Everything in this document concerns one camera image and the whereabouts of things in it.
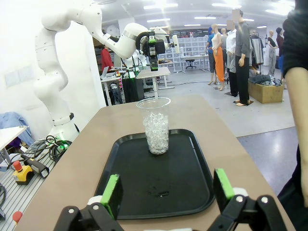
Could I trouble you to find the mannequin orange trousers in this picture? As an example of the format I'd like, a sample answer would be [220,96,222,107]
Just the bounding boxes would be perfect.
[211,23,226,91]

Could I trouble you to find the black cable bundle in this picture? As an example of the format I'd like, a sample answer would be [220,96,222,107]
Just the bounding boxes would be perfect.
[31,134,73,167]

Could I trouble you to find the black plastic tray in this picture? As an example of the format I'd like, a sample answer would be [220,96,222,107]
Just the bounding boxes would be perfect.
[95,128,216,221]

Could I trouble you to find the mannequin dark red outfit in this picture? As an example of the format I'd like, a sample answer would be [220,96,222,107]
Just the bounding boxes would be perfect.
[275,27,286,84]

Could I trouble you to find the mannequin white shirt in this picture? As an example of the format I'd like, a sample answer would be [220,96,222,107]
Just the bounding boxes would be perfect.
[225,20,239,97]

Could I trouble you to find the black computer tower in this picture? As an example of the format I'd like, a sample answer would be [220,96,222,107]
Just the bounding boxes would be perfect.
[122,77,145,103]

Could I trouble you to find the white workshop table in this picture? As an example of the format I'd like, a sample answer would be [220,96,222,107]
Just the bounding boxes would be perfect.
[0,125,29,166]

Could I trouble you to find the brown top standing desk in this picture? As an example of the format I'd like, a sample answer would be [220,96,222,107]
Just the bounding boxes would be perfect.
[135,66,172,98]

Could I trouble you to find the red round button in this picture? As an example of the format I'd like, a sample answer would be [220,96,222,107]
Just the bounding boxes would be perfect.
[12,210,24,225]

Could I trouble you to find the mannequin grey sweater black trousers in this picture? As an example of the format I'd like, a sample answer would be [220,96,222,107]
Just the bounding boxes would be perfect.
[232,9,254,107]

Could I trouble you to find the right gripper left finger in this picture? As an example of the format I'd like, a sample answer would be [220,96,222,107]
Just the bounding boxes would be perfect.
[52,173,126,231]

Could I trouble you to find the white office desk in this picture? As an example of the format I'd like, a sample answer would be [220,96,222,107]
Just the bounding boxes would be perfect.
[180,54,210,74]

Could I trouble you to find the white wall paper sheet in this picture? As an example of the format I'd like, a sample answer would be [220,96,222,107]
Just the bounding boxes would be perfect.
[18,64,34,82]
[4,69,20,88]

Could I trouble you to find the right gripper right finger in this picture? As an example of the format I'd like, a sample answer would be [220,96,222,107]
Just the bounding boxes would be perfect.
[209,168,297,231]

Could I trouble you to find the mannequin black top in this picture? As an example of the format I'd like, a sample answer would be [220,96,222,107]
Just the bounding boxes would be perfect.
[266,30,278,76]

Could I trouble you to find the mannequin blue top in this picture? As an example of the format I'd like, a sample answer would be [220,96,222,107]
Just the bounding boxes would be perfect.
[205,26,217,85]

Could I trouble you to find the silver laptop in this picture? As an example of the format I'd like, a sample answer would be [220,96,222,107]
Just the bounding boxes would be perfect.
[100,66,112,79]

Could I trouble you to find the black handheld controller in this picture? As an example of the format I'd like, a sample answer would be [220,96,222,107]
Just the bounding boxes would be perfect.
[20,154,50,179]

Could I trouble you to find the yellow emergency stop button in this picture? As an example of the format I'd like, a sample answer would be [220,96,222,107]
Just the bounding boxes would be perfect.
[12,160,34,185]

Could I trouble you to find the person's body in black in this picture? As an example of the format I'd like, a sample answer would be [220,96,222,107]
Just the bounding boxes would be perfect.
[276,9,308,231]

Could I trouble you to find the clear plastic iced cup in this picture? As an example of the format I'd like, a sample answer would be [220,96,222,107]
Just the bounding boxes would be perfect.
[136,97,171,155]

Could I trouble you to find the blue cloth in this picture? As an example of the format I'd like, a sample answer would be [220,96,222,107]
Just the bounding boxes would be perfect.
[0,112,33,146]

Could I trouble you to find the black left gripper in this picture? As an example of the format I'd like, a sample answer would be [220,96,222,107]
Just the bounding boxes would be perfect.
[136,31,167,72]

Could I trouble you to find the person's left forearm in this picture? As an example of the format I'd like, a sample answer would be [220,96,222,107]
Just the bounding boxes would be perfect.
[284,66,308,151]

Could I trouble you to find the cardboard box of clothes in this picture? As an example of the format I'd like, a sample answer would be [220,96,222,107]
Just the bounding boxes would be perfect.
[247,74,285,104]

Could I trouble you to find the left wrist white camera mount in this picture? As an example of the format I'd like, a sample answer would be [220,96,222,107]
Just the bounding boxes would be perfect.
[166,34,181,55]

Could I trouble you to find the person in red shirt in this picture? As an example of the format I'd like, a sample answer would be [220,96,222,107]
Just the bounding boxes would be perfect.
[101,47,115,73]

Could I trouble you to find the grey slotted base plate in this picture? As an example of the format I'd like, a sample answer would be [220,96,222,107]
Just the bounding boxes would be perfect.
[0,154,57,231]

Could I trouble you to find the shelf of storage boxes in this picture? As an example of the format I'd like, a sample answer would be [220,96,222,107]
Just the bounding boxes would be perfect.
[178,35,210,58]

